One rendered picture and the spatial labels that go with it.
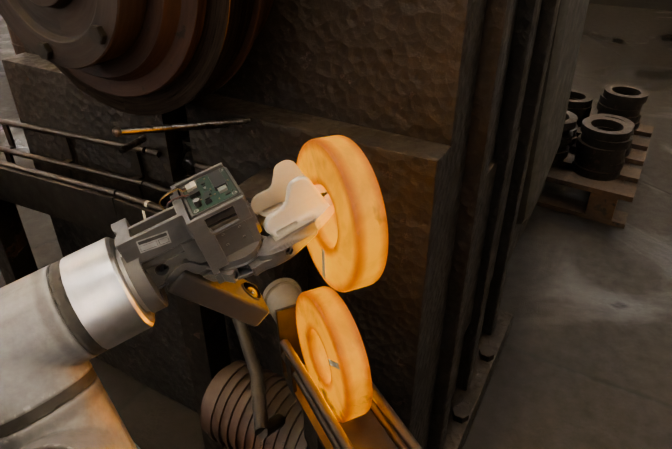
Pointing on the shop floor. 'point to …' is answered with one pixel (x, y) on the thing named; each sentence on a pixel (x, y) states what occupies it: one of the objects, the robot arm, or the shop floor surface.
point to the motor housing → (224, 433)
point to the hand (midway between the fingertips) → (336, 197)
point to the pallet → (600, 154)
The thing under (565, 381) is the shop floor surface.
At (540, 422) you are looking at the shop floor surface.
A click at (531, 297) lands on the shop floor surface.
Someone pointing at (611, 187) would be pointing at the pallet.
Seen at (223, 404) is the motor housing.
